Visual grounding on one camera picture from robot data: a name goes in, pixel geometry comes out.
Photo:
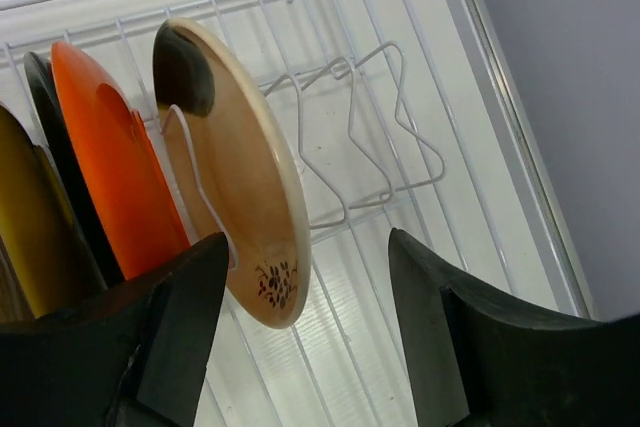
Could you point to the yellow brown patterned plate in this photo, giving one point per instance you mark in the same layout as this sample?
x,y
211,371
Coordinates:
x,y
33,228

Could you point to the cream plate with black patch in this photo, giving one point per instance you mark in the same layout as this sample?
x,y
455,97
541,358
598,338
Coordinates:
x,y
233,169

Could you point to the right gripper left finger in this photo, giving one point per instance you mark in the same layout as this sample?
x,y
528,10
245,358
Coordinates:
x,y
134,355

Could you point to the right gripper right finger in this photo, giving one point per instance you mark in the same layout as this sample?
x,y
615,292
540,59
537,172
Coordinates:
x,y
478,356

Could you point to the white wire dish rack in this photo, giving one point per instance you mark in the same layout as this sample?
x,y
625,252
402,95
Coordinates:
x,y
389,128

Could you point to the orange plate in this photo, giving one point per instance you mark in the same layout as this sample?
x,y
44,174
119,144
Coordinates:
x,y
118,163

